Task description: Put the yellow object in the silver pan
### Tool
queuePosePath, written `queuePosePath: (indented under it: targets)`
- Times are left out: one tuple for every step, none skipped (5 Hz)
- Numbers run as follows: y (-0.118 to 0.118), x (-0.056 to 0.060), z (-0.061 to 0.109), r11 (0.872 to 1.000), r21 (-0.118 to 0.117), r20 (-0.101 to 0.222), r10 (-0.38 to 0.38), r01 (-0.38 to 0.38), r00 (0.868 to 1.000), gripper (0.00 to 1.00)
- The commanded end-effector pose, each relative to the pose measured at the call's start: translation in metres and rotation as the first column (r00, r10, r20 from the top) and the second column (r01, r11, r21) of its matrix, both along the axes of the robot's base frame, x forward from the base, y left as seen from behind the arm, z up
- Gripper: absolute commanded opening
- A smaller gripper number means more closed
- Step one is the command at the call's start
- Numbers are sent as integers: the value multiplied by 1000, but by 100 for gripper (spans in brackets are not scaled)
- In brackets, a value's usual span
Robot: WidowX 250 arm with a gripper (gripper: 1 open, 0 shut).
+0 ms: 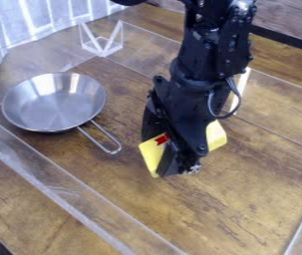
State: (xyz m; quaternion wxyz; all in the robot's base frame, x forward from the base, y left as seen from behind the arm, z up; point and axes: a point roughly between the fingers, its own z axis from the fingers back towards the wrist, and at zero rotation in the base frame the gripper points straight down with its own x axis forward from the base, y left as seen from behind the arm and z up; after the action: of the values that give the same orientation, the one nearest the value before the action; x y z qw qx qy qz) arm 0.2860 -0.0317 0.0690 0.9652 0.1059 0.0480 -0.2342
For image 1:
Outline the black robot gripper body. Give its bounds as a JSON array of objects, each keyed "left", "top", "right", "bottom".
[{"left": 151, "top": 76, "right": 240, "bottom": 157}]

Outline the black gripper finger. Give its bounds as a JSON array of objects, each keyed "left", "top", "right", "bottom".
[
  {"left": 155, "top": 136, "right": 200, "bottom": 177},
  {"left": 141, "top": 91, "right": 165, "bottom": 141}
]

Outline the yellow butter block toy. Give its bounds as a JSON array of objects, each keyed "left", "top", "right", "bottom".
[{"left": 139, "top": 121, "right": 227, "bottom": 178}]

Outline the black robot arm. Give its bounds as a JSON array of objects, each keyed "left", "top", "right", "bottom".
[{"left": 141, "top": 0, "right": 256, "bottom": 177}]

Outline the silver metal frying pan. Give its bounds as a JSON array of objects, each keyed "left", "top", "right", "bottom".
[{"left": 1, "top": 72, "right": 123, "bottom": 154}]

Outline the black bar on table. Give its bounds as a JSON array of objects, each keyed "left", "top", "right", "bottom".
[{"left": 250, "top": 25, "right": 302, "bottom": 50}]

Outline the white sheer curtain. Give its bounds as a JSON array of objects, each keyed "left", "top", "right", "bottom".
[{"left": 0, "top": 0, "right": 125, "bottom": 64}]

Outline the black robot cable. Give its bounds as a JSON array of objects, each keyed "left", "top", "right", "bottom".
[{"left": 206, "top": 76, "right": 243, "bottom": 120}]

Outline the clear acrylic tray wall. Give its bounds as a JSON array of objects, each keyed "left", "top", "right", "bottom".
[{"left": 0, "top": 19, "right": 302, "bottom": 255}]

